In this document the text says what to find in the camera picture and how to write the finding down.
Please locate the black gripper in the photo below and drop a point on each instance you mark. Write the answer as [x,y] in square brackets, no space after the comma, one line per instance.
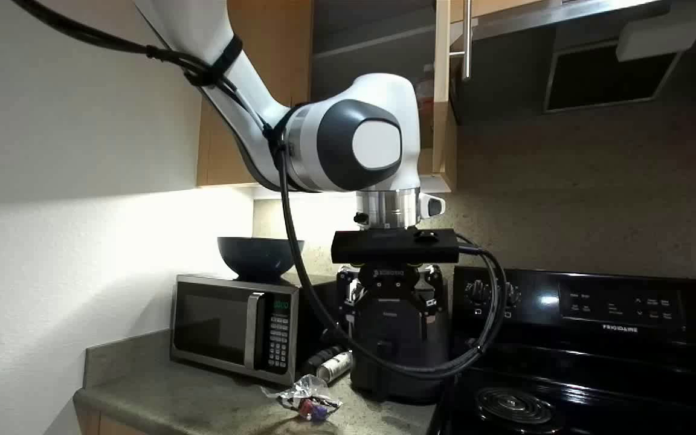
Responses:
[401,321]

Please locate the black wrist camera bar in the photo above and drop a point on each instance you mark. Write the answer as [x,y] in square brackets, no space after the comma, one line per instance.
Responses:
[394,246]

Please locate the clear plastic wrapper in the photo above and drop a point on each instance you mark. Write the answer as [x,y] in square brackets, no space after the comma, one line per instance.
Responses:
[308,396]

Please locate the range hood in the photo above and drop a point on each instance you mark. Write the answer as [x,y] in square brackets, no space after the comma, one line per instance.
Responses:
[568,53]

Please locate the black electric stove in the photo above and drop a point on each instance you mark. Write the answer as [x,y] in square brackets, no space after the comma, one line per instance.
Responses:
[582,352]

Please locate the dark blue bowl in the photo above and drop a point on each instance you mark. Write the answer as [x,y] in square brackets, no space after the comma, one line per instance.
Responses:
[257,256]

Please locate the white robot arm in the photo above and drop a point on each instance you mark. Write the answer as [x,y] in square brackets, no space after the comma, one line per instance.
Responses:
[364,137]

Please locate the stainless steel microwave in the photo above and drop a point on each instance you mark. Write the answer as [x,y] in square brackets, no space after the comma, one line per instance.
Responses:
[238,326]

